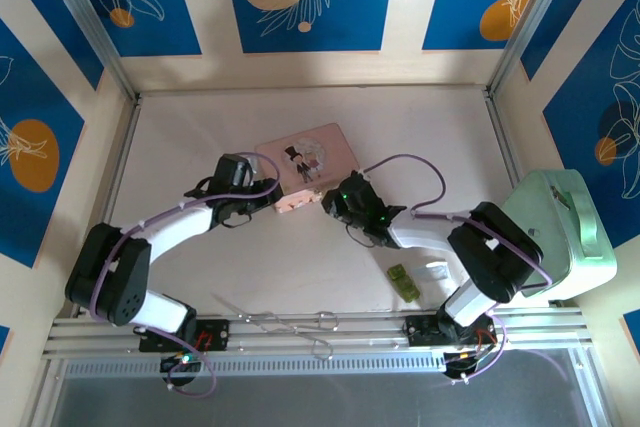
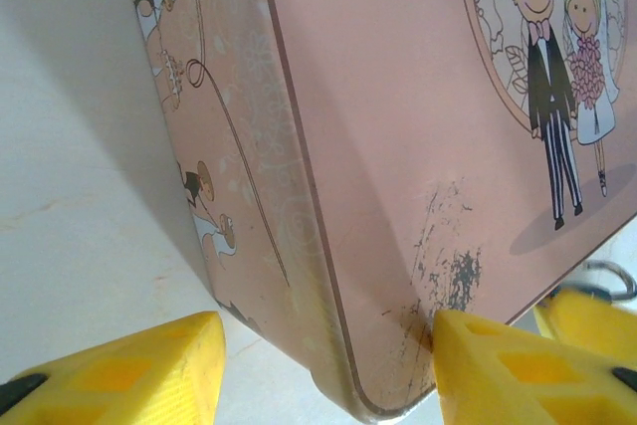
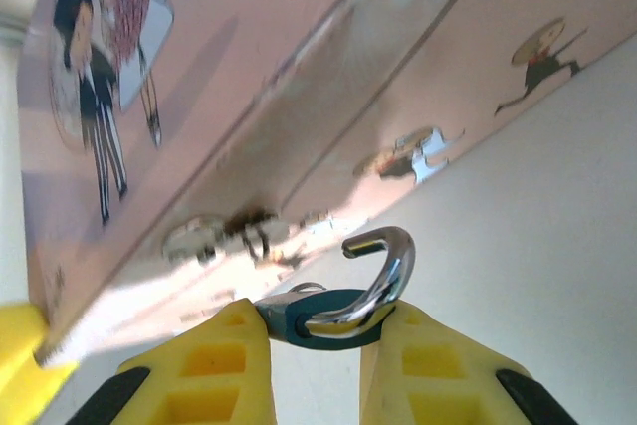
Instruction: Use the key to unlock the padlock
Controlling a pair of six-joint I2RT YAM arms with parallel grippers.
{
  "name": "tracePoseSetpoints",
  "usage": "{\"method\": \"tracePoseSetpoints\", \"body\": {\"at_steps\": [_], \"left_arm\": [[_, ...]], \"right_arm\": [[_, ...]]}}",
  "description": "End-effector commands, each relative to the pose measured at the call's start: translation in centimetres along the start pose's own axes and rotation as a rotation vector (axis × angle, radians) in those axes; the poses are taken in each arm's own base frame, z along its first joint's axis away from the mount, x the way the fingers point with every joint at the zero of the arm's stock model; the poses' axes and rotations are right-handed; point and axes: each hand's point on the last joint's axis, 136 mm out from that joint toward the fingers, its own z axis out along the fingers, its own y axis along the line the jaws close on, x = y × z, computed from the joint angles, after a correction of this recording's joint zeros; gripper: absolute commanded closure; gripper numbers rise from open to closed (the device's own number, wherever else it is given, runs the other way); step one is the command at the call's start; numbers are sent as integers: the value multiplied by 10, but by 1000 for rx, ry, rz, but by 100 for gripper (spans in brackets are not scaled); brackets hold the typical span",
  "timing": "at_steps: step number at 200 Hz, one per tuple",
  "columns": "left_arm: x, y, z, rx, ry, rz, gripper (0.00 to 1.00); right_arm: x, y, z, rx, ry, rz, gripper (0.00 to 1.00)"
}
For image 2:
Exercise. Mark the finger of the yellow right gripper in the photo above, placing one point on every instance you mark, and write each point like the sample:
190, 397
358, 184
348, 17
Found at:
592, 325

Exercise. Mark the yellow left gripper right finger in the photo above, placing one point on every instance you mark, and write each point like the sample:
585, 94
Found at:
522, 385

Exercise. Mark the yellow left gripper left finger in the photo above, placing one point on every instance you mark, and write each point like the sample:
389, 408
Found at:
124, 375

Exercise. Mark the pink wedding couple tin box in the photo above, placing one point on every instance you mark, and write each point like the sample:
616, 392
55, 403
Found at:
373, 121

